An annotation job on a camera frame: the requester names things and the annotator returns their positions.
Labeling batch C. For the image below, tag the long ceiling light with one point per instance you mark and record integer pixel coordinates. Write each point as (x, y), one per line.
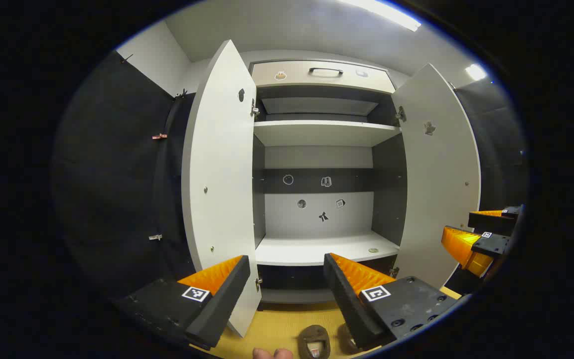
(386, 12)

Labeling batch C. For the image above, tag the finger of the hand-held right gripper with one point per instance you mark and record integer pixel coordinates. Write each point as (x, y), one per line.
(489, 245)
(491, 223)

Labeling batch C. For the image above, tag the small ceiling light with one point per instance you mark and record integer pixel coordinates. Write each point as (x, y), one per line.
(476, 72)

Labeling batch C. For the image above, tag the brown shoe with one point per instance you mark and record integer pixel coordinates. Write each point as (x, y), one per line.
(344, 339)
(313, 339)

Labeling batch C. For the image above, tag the silver clip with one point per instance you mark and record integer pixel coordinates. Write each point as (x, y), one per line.
(155, 237)

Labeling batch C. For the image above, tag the white cabinet drawer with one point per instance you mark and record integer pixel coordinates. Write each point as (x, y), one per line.
(292, 75)

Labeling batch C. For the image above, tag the white cabinet door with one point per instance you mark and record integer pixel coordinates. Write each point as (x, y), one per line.
(441, 189)
(222, 174)

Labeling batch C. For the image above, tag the red clip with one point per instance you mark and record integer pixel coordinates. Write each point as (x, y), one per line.
(159, 136)

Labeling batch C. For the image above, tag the metal door hinge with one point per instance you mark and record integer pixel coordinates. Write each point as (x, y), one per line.
(258, 284)
(254, 109)
(393, 272)
(400, 114)

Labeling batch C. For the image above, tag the black clip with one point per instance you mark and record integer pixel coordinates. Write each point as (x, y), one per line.
(181, 93)
(126, 59)

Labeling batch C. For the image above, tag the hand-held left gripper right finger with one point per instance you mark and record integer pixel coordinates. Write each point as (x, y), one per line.
(349, 304)

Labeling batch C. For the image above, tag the white cabinet shelf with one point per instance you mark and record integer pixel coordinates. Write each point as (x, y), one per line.
(312, 249)
(322, 133)

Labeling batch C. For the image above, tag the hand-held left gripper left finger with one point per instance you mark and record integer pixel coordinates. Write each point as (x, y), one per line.
(217, 309)

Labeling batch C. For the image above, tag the white shoe cabinet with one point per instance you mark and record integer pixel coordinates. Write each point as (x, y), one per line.
(317, 219)

